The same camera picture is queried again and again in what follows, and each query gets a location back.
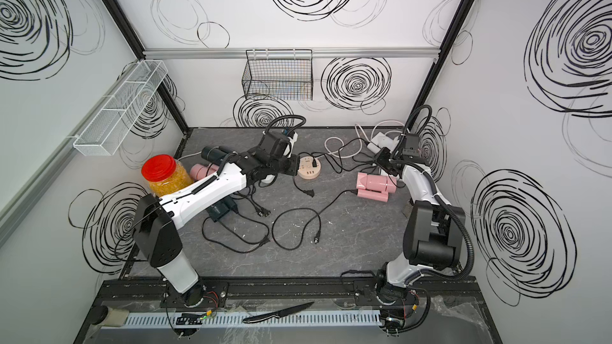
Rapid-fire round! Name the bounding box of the beige power strip cord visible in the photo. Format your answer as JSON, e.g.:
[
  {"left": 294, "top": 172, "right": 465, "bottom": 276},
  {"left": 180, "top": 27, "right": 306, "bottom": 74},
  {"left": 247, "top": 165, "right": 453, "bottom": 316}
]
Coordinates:
[{"left": 324, "top": 119, "right": 407, "bottom": 159}]

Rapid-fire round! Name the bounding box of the white hair dryer back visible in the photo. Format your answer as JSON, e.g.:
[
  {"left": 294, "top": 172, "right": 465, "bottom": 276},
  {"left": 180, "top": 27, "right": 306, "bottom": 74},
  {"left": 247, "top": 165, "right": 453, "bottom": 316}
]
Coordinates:
[{"left": 367, "top": 132, "right": 399, "bottom": 154}]

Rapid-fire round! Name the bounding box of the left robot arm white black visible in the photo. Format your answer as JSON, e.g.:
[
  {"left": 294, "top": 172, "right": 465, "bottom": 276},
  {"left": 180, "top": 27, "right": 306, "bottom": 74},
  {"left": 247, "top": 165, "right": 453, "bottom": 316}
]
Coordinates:
[{"left": 131, "top": 130, "right": 299, "bottom": 296}]

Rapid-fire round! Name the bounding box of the dark green hair dryer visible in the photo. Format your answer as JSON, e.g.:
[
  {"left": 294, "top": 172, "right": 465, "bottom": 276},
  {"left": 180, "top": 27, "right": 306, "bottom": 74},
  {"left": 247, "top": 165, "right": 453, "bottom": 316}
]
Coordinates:
[{"left": 200, "top": 146, "right": 239, "bottom": 170}]

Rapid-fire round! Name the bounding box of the white wire shelf basket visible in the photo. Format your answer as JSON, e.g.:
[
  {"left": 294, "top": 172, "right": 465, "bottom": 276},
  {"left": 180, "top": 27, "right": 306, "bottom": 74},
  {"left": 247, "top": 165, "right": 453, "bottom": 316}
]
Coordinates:
[{"left": 73, "top": 60, "right": 167, "bottom": 156}]

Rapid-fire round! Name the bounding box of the jar with red lid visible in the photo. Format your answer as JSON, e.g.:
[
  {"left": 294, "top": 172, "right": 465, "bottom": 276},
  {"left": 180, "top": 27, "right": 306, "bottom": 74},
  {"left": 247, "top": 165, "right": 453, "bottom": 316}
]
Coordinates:
[{"left": 141, "top": 154, "right": 194, "bottom": 197}]

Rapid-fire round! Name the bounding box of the black wire basket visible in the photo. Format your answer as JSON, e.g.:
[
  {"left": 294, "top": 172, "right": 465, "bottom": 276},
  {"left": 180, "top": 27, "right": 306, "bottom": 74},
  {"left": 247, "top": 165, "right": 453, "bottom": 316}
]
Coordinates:
[{"left": 242, "top": 49, "right": 314, "bottom": 100}]

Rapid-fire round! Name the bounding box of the white vent strip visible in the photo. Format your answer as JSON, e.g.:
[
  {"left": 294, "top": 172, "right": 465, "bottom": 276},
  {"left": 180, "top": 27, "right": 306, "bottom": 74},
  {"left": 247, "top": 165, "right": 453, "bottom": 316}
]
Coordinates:
[{"left": 118, "top": 310, "right": 382, "bottom": 330}]

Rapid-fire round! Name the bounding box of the round beige power strip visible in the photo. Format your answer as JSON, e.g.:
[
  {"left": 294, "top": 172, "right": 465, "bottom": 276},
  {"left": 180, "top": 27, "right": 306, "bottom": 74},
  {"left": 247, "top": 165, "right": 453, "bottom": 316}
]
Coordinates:
[{"left": 297, "top": 156, "right": 322, "bottom": 180}]

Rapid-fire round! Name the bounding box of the black looping cable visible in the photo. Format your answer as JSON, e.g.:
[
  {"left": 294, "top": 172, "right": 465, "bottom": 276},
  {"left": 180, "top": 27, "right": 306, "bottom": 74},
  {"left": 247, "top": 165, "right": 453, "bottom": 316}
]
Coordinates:
[{"left": 291, "top": 174, "right": 316, "bottom": 198}]

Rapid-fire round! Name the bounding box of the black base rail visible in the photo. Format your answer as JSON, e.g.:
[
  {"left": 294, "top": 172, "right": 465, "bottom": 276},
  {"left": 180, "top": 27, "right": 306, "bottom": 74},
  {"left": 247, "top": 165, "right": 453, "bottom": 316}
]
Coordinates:
[{"left": 97, "top": 274, "right": 479, "bottom": 309}]

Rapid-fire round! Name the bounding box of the black kitchen knife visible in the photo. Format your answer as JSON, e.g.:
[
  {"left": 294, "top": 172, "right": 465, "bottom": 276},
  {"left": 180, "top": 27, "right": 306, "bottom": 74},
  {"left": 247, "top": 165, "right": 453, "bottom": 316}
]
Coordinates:
[{"left": 242, "top": 302, "right": 314, "bottom": 324}]

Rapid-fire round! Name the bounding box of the pink hair dryer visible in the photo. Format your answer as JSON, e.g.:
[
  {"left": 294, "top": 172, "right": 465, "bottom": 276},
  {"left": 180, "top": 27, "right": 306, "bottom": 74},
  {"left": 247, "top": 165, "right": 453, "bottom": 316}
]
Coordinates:
[
  {"left": 355, "top": 173, "right": 397, "bottom": 202},
  {"left": 190, "top": 163, "right": 218, "bottom": 182}
]

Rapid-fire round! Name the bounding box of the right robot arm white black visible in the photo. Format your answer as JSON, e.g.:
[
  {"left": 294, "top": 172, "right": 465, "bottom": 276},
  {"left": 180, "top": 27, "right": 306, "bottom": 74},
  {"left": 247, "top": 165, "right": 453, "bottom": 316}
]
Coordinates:
[{"left": 375, "top": 133, "right": 475, "bottom": 303}]

